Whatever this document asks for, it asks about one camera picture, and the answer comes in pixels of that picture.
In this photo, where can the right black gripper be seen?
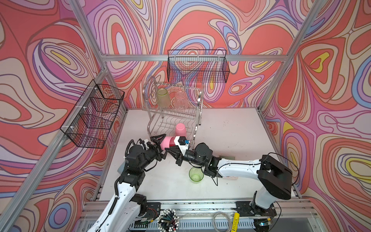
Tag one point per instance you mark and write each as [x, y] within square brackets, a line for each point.
[178, 156]

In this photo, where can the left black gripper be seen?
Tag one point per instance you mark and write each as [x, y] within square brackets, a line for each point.
[155, 149]

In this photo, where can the opaque pink cup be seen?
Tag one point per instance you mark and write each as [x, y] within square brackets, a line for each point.
[168, 142]
[180, 130]

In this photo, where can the green translucent cup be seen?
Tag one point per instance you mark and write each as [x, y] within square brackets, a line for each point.
[163, 98]
[196, 174]

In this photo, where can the clear pink cup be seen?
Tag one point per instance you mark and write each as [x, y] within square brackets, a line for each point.
[181, 101]

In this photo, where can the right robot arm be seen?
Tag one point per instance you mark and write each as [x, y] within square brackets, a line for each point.
[275, 177]

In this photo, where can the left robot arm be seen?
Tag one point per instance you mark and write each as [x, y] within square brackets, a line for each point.
[126, 204]

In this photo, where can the steel two-tier dish rack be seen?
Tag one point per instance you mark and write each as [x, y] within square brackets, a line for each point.
[164, 120]

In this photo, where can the pink calculator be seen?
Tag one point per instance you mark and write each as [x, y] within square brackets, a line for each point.
[229, 158]

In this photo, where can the yellow marker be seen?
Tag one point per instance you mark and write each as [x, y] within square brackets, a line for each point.
[235, 222]

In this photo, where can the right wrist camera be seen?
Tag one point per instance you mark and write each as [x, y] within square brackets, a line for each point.
[182, 143]

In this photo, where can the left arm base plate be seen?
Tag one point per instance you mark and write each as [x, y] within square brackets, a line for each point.
[150, 210]

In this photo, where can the black wire basket left wall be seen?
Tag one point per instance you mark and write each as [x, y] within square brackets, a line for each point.
[96, 111]

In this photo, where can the black wire basket wall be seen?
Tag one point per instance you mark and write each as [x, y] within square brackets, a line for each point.
[96, 111]
[197, 66]

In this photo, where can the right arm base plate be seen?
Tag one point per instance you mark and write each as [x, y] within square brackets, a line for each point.
[246, 210]

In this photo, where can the black wire basket back wall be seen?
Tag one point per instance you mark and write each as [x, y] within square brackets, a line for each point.
[197, 66]

